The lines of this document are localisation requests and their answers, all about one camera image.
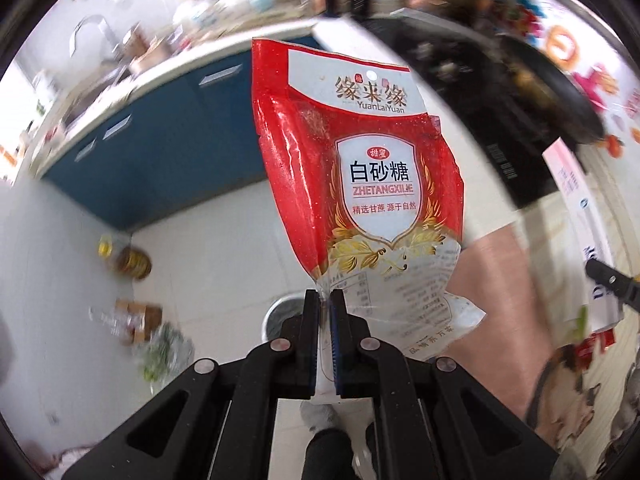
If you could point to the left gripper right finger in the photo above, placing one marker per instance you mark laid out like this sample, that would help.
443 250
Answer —
432 420

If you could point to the red wrapper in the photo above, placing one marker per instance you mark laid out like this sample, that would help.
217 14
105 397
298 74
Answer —
597 342

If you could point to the black wok pan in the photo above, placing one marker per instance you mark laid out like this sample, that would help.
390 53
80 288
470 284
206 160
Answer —
533 73

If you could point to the yellow cooking oil bottle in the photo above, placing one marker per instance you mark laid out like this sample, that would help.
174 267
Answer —
124 258

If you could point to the cat shaped mat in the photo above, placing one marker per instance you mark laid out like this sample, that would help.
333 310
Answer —
585 411

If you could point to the light green vegetable piece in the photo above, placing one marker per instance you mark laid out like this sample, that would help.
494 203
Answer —
578 330

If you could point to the white toothpaste box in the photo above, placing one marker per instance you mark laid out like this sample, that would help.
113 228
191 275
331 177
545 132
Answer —
603 309

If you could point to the brown cardboard box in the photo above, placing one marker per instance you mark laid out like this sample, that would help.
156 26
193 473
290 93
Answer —
142 319

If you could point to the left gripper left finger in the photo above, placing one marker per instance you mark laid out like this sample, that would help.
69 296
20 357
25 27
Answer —
214 421

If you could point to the blue kitchen cabinets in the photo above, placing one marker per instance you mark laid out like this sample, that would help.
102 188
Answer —
181 144

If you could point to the red white sugar bag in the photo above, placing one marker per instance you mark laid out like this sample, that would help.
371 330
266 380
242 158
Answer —
367 189

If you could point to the bag of green vegetables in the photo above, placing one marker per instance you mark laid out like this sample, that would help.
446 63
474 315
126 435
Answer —
164 356

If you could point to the white trash bucket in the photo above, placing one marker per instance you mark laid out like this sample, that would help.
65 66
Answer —
282 309

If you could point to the black gas stove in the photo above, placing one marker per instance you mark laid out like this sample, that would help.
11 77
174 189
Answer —
477 86

